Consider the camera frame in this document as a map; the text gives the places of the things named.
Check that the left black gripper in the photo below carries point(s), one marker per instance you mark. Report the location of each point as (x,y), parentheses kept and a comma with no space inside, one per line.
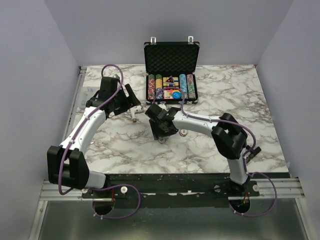
(131,100)

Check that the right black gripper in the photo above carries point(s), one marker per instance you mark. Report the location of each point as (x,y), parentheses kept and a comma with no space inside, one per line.
(157,133)

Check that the white red chip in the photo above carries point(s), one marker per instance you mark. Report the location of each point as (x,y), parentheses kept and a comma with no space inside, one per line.
(161,141)
(183,132)

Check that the red playing card box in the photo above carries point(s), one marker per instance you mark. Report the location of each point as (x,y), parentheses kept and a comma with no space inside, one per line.
(167,93)

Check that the blue round button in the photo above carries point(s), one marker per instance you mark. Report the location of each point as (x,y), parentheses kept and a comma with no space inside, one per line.
(178,94)

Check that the white red chip bottom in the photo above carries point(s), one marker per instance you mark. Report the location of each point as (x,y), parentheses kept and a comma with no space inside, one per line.
(161,141)

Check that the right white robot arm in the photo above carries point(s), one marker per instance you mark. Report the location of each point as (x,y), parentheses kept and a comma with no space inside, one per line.
(233,141)

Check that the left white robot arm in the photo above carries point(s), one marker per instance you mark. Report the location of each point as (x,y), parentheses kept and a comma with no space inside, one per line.
(66,163)

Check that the white plastic faucet part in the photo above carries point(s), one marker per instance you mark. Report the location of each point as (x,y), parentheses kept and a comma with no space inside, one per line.
(134,111)

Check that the clear plastic organizer box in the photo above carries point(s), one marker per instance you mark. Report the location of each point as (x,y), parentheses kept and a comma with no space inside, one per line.
(86,93)

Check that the black poker chip case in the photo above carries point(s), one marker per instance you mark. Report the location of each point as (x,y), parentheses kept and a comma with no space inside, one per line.
(171,58)

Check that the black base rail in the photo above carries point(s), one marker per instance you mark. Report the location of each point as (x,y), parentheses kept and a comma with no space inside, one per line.
(178,190)

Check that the aluminium extrusion frame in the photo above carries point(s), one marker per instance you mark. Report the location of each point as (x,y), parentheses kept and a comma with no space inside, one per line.
(121,146)

